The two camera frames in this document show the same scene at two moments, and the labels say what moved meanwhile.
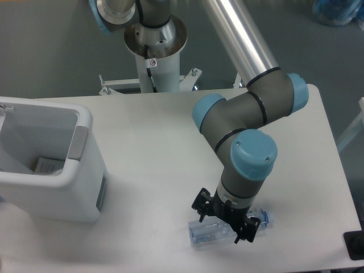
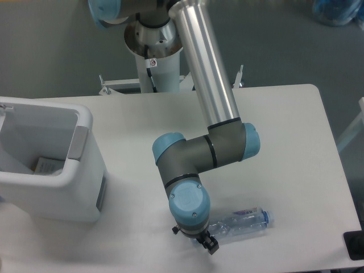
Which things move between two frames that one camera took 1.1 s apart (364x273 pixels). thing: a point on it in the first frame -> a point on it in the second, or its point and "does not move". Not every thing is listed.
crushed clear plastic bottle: [214, 229] does not move
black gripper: [223, 209] -> [208, 242]
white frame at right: [356, 125] does not move
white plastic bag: [58, 172] does not move
